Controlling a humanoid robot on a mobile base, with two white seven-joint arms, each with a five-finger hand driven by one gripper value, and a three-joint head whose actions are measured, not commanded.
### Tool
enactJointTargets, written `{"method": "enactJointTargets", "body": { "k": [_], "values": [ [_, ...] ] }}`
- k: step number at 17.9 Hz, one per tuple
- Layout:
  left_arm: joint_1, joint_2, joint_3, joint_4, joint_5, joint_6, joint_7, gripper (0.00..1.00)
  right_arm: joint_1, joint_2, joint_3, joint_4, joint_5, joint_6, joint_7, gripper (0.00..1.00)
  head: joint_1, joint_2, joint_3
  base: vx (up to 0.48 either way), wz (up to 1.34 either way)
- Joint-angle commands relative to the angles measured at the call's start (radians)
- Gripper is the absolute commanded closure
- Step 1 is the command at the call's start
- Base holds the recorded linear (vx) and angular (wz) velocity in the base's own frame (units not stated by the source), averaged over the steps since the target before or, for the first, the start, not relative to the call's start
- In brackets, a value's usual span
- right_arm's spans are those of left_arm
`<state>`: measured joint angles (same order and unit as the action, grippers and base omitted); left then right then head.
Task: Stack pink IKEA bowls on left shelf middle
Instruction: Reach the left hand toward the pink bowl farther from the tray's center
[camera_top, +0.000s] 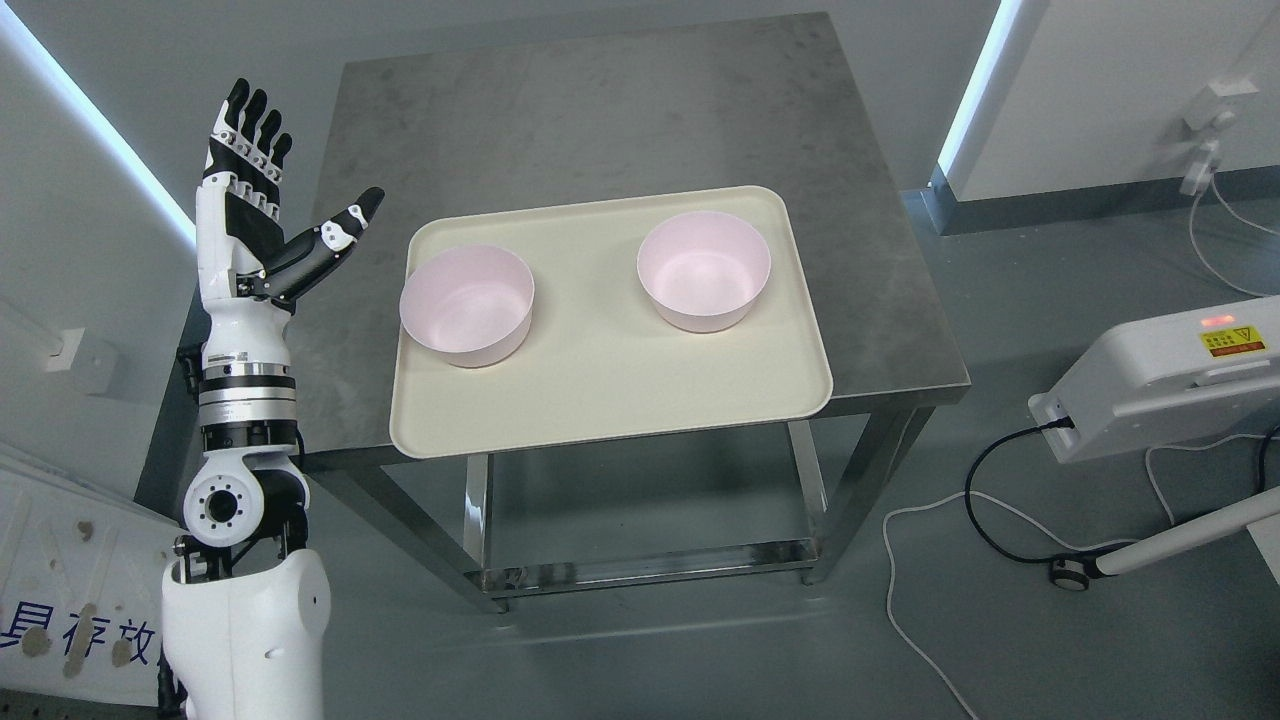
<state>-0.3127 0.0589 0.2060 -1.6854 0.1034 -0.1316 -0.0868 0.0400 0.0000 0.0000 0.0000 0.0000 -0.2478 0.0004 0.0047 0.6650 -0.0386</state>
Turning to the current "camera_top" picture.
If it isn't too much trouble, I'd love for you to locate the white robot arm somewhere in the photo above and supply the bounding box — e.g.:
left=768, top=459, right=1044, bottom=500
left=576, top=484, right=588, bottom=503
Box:
left=157, top=299, right=332, bottom=719

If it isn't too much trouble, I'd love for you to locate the white wall plug adapter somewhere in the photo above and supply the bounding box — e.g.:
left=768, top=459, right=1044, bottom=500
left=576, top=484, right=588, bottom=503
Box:
left=1179, top=76, right=1260, bottom=197

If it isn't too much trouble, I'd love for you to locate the white floor cable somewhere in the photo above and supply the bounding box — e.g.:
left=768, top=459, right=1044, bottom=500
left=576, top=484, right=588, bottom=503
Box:
left=882, top=432, right=1280, bottom=720

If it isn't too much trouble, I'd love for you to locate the black power cable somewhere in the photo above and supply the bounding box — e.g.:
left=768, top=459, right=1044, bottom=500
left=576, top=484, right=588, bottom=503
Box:
left=964, top=421, right=1139, bottom=564

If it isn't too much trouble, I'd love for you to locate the white wall socket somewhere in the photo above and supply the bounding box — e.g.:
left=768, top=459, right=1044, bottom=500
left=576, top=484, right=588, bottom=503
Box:
left=44, top=328, right=122, bottom=396

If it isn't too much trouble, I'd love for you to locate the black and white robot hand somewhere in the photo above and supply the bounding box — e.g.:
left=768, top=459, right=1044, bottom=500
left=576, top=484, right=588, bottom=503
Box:
left=195, top=78, right=385, bottom=313

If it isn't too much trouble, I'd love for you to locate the cream plastic tray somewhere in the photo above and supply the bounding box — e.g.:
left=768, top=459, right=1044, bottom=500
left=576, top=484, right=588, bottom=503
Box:
left=389, top=186, right=833, bottom=459

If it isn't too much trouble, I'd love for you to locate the white stand leg with caster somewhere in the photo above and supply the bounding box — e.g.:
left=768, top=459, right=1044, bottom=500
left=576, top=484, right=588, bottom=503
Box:
left=1050, top=487, right=1279, bottom=591

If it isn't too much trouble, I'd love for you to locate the pink bowl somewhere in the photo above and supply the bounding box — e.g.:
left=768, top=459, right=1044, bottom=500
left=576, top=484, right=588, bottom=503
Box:
left=636, top=211, right=772, bottom=334
left=399, top=245, right=536, bottom=368

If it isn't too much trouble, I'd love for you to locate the white machine housing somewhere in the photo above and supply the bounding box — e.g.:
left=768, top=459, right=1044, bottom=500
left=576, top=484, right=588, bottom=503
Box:
left=1028, top=297, right=1279, bottom=462

